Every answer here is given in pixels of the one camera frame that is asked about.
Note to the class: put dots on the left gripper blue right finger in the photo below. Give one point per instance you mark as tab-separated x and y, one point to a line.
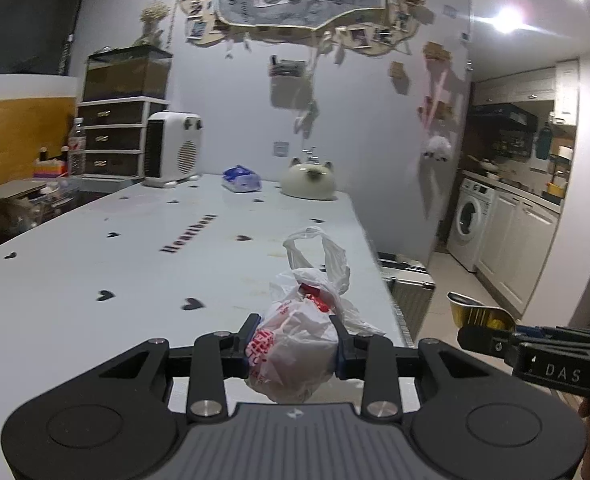
346	360

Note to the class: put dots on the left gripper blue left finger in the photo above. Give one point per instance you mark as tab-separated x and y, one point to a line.
243	349

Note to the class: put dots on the white plastic bag with trash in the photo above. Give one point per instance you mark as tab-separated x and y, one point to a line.
295	344

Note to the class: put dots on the gold foil wrapper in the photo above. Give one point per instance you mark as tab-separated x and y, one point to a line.
469	311

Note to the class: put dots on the beige hard-shell suitcase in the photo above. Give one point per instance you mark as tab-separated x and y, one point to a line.
411	287

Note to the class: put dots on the white cat-shaped container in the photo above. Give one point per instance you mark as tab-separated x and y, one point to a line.
309	180

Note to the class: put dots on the blue tissue pack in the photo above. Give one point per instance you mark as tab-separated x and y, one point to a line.
240	179

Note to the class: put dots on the white washing machine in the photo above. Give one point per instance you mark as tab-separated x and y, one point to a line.
468	225

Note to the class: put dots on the white space heater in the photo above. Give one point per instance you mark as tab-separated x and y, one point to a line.
173	141

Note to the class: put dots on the white drawer unit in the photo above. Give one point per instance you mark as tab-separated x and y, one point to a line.
115	131

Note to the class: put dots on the clear water bottle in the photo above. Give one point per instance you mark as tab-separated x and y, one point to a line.
76	159

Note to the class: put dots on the glass fish tank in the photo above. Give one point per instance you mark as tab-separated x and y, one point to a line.
126	73

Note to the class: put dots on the dried flower bouquet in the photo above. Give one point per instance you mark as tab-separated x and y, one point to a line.
150	18

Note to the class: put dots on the white plush wall toy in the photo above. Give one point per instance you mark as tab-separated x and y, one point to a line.
438	148

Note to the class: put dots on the photo collage wall board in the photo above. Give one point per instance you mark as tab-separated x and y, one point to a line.
369	27

